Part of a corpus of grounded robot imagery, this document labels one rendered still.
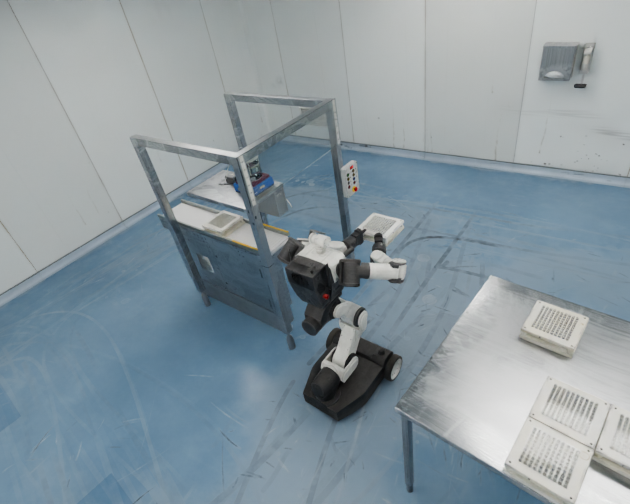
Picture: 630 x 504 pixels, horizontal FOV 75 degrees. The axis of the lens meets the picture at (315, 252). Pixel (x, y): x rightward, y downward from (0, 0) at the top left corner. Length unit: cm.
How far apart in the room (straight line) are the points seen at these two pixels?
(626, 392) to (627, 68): 366
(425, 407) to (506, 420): 34
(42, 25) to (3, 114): 103
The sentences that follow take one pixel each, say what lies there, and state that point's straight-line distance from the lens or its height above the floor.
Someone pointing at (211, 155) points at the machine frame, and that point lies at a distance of 269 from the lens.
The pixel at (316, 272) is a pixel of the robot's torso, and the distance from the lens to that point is 220.
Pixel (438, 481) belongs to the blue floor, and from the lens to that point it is 293.
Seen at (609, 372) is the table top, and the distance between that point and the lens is 241.
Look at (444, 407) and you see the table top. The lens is 211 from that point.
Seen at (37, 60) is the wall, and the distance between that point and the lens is 565.
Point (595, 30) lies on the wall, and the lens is 528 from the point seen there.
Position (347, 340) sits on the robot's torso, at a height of 43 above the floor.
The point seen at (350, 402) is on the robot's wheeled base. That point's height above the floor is 17.
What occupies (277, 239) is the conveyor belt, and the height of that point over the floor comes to 94.
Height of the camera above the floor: 267
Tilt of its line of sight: 36 degrees down
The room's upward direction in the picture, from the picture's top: 11 degrees counter-clockwise
